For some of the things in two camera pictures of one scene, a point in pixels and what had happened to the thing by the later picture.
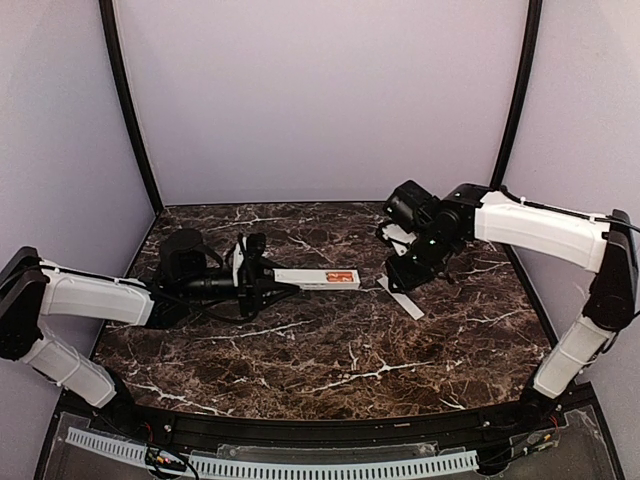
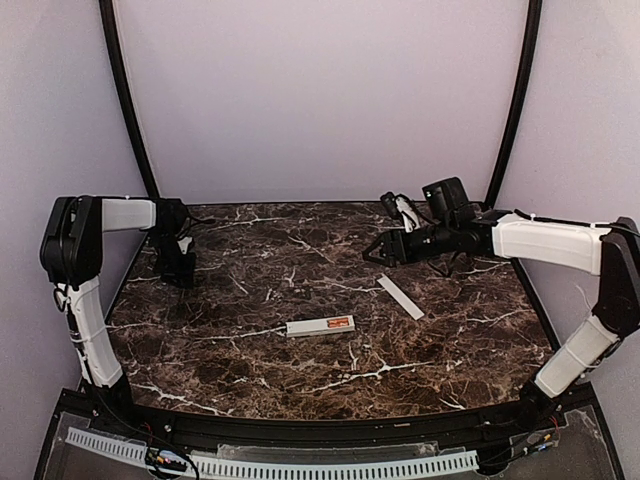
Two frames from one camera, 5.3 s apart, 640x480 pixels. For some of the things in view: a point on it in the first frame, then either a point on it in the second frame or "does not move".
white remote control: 316,278 to 318,326
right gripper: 405,270 to 394,245
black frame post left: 108,10 does not move
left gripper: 247,288 to 175,265
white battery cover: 401,297 does not move
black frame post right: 534,23 does not move
